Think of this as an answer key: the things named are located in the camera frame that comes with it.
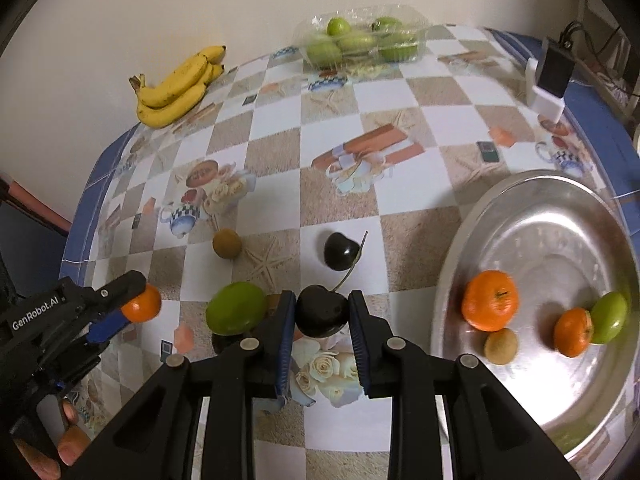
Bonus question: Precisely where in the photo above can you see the black cable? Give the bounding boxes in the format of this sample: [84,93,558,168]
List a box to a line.
[560,20,631,56]

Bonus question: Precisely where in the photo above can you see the round tan longan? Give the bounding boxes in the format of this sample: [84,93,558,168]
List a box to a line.
[212,228,244,260]
[484,328,519,366]

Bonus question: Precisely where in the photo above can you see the small orange mandarin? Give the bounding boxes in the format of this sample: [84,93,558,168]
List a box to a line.
[552,308,593,358]
[461,270,520,332]
[121,284,163,323]

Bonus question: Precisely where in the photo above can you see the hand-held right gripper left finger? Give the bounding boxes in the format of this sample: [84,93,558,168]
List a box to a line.
[60,290,297,480]

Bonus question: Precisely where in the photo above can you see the yellow banana bunch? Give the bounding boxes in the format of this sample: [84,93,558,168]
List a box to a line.
[129,45,227,130]

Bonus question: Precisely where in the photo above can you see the heap of green jujubes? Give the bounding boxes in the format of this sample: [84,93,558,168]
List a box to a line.
[306,16,420,67]

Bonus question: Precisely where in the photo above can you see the black power bank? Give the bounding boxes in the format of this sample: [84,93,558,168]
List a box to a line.
[537,44,575,97]

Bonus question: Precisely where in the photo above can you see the round steel plate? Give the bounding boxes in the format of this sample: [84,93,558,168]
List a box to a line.
[431,170,640,463]

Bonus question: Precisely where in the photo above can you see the white plastic holder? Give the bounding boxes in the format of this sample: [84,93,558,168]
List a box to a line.
[525,57,566,123]

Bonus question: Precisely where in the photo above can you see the clear plastic clamshell box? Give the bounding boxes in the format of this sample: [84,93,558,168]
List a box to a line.
[292,4,433,71]

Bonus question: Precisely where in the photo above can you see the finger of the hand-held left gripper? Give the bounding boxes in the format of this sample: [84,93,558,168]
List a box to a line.
[85,308,132,346]
[90,270,147,311]

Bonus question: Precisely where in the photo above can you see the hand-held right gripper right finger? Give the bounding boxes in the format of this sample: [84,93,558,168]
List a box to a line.
[348,290,581,480]

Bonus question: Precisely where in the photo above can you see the dark red cherry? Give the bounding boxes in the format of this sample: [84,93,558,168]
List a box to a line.
[323,231,362,270]
[295,231,370,338]

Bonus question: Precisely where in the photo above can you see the red flat board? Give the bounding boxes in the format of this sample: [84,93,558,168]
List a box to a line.
[0,172,73,233]

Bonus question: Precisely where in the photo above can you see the person's left hand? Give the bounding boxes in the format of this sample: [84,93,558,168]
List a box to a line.
[20,400,93,480]

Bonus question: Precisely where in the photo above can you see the large green jujube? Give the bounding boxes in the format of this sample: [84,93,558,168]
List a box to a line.
[589,291,629,345]
[205,281,267,336]

